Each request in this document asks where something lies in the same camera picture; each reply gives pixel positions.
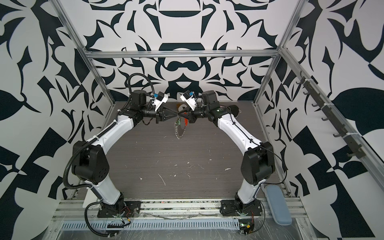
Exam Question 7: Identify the red handled metal key ring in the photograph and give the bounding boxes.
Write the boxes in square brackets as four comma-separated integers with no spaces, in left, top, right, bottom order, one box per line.
[173,116,190,140]

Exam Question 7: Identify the brown white plush toy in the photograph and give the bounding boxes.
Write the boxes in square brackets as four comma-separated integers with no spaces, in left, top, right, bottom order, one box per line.
[177,104,185,111]

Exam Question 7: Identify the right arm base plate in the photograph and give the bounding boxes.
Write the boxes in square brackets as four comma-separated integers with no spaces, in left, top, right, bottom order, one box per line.
[220,200,263,217]

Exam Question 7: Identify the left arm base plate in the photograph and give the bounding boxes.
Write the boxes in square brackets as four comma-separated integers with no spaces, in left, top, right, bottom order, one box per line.
[97,201,142,218]

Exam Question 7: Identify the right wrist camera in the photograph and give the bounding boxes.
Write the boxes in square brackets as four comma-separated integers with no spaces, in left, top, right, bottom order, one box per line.
[180,90,198,111]

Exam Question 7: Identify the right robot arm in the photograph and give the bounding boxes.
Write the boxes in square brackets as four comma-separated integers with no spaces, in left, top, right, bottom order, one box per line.
[179,91,276,208]

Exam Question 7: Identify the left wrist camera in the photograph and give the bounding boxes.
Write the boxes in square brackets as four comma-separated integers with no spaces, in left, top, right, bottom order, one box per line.
[152,92,169,112]

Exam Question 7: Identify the black corrugated cable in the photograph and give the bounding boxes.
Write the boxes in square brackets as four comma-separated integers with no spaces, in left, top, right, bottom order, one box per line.
[83,200,132,238]

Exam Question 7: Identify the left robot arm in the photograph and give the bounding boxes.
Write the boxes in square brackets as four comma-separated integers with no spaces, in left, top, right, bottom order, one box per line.
[63,90,177,206]

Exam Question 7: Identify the blue grey pad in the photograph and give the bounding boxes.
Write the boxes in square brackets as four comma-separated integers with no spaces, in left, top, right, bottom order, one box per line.
[262,185,293,226]

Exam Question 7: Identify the pink plush doll black hair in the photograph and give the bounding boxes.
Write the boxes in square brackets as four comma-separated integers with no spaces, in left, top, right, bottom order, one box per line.
[228,105,242,118]

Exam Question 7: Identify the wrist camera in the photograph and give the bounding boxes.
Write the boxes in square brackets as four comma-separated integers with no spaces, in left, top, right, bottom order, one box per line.
[180,90,198,111]
[152,92,169,112]

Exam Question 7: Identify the black wall hook rail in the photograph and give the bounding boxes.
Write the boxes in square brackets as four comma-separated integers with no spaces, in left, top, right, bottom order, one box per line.
[297,71,367,159]

